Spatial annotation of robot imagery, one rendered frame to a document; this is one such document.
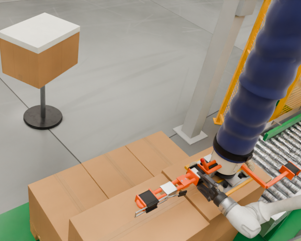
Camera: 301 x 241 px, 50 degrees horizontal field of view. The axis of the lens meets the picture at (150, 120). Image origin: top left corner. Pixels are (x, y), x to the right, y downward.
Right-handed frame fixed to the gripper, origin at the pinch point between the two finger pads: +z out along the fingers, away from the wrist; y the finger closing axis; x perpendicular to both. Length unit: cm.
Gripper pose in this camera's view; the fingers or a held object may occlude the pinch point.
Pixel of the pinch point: (195, 175)
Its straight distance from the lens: 178.7
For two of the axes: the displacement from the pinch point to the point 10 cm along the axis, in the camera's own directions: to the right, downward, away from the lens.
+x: 7.6, -2.8, 5.9
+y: -1.9, 7.7, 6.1
